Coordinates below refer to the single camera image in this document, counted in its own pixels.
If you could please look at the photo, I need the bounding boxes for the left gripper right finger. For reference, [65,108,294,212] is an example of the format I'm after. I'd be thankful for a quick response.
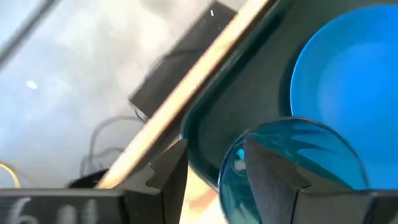
[244,138,312,224]

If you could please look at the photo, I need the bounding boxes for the teal translucent cup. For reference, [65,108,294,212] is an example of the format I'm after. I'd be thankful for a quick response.
[217,116,370,224]

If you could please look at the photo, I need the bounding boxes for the black box device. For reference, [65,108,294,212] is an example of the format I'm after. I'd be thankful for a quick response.
[128,1,238,121]

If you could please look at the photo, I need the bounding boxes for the blue round plate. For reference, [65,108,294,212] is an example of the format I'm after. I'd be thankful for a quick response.
[289,4,398,190]

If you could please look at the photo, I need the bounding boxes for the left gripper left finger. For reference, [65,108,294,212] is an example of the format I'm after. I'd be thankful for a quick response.
[114,139,189,224]

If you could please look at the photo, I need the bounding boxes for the small black power adapter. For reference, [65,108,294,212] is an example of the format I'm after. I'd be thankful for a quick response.
[67,169,108,189]

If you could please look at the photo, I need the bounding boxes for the yellow floor cable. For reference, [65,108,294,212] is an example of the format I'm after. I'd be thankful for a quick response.
[0,161,21,189]

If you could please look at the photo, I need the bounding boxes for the dark green plastic tray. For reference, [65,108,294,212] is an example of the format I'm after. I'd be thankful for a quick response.
[179,0,398,191]

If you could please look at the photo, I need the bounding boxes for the thin dark cable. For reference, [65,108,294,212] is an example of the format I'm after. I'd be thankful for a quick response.
[79,114,147,178]

